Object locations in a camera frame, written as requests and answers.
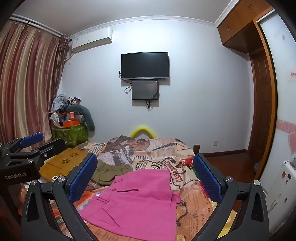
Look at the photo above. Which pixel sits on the olive green garment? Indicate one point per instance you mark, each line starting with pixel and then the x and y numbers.
pixel 108 172

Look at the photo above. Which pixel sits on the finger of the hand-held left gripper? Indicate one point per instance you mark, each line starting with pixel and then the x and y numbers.
pixel 32 138
pixel 53 146

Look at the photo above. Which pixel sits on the orange box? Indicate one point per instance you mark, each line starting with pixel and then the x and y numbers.
pixel 71 123

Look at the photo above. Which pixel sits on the yellow foam arch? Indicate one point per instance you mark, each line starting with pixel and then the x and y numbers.
pixel 143 128

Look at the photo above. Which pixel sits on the white air conditioner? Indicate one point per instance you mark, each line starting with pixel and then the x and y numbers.
pixel 92 39

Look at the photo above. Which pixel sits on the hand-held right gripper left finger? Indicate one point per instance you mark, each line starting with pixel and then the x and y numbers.
pixel 84 176

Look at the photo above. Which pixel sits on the black wall television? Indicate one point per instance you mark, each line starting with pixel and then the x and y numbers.
pixel 145 66

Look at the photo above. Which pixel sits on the pink pants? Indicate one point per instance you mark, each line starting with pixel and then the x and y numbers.
pixel 138 197

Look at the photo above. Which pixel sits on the white appliance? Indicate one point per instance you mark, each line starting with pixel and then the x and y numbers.
pixel 282 190

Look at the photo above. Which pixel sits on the small black wall monitor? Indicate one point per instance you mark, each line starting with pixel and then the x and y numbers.
pixel 145 90

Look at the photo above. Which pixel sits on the white sliding wardrobe door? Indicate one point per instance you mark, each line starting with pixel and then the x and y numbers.
pixel 284 104

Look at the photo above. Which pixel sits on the striped red beige curtain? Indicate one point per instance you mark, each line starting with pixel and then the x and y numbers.
pixel 25 81

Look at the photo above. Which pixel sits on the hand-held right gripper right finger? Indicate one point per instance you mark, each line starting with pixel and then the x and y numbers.
pixel 208 178

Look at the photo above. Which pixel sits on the white curtain rail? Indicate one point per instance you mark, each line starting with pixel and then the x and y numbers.
pixel 34 23

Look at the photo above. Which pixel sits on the grey plush pillow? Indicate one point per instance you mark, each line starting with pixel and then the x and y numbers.
pixel 86 115

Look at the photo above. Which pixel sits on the wooden bed post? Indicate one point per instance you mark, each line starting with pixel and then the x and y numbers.
pixel 196 148

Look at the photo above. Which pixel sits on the yellow wooden lap table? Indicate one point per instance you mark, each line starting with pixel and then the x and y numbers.
pixel 62 160

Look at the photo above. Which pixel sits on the printed blanket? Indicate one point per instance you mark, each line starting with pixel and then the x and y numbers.
pixel 161 153

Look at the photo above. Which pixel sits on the wooden overhead cabinet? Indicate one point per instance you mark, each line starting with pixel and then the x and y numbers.
pixel 238 25

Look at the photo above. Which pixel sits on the green fabric storage box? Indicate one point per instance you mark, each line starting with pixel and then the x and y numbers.
pixel 69 135

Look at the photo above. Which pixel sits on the pile of clothes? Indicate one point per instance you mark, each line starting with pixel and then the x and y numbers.
pixel 62 102

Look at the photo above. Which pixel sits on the white wall socket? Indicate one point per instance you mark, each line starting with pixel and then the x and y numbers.
pixel 215 143

